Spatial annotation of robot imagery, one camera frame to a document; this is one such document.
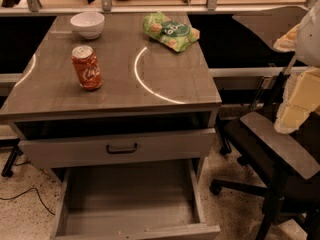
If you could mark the white ceramic bowl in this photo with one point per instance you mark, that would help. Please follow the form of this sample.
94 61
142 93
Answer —
88 25

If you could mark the black table leg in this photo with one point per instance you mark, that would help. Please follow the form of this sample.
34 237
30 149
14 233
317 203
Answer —
7 169

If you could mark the green snack bag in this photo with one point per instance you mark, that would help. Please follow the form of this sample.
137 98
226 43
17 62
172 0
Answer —
175 35

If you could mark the grey top drawer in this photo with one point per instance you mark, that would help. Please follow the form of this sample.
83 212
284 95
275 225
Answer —
117 149

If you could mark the grey drawer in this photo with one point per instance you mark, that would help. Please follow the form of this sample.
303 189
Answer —
117 149
140 201

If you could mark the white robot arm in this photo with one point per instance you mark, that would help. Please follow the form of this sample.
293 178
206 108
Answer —
308 38

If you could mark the grey drawer cabinet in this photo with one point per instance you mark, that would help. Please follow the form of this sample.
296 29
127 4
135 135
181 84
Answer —
146 87

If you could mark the black office chair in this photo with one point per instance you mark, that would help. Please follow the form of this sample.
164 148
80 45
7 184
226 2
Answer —
288 165

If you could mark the orange soda can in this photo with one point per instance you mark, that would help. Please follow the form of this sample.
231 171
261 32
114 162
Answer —
85 63

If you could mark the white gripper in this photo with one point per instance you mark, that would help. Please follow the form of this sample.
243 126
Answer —
309 40

